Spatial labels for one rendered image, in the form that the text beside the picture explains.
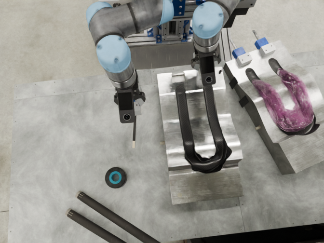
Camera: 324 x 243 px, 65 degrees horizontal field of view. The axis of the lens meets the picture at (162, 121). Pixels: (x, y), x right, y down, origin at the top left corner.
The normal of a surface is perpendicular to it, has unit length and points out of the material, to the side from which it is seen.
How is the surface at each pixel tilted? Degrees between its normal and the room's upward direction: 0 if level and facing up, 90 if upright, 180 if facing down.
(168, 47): 0
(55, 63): 0
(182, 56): 0
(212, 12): 12
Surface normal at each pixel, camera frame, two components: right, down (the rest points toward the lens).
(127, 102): 0.06, 0.26
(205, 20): -0.14, -0.11
